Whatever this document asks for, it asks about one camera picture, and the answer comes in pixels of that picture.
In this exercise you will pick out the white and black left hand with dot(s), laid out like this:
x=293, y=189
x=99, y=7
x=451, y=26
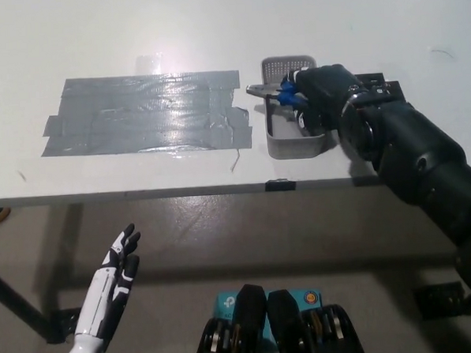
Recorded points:
x=103, y=294

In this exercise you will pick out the black right hand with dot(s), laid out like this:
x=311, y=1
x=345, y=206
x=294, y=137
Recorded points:
x=322, y=93

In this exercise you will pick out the grey plastic basket container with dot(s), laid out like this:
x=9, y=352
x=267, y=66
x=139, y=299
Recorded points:
x=293, y=146

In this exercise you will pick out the black robot torso teal tops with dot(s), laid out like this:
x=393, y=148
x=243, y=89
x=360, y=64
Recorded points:
x=285, y=332

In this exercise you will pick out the black tape patch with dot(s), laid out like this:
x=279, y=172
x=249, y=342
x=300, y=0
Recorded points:
x=391, y=91

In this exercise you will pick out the black table leg with foot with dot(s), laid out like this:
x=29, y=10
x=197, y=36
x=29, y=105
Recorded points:
x=439, y=300
x=17, y=302

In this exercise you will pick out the grey duct tape patch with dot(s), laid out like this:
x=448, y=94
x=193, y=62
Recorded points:
x=137, y=114

